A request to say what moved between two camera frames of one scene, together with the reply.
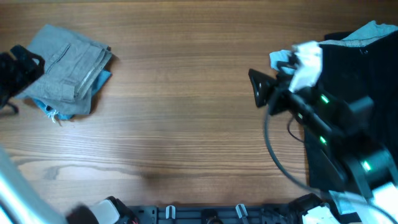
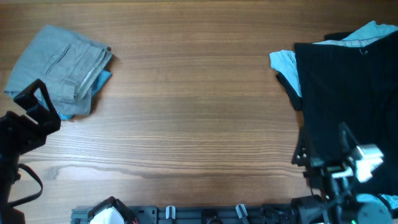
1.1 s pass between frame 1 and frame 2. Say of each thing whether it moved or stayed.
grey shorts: stayed
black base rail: stayed
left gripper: moved
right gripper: moved
